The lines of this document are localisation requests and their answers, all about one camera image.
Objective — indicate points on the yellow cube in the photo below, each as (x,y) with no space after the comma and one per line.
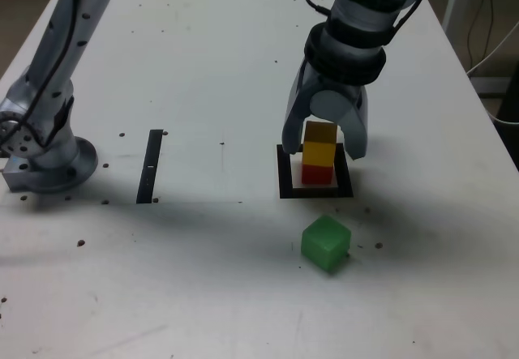
(318,152)

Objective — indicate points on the black tape square outline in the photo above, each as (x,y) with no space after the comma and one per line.
(316,194)

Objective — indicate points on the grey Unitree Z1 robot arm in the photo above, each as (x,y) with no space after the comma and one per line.
(52,51)

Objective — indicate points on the grey box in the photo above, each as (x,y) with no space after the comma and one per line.
(490,87)

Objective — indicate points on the red cube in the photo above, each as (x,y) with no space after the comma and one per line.
(316,174)

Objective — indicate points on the black tape strip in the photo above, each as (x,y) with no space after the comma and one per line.
(148,172)

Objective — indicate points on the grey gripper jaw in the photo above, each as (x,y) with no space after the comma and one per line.
(357,132)
(294,120)

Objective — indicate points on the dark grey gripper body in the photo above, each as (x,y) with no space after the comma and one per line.
(344,88)

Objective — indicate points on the green cube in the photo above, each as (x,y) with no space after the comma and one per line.
(324,245)

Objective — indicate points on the white metal post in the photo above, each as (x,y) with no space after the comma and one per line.
(452,2)

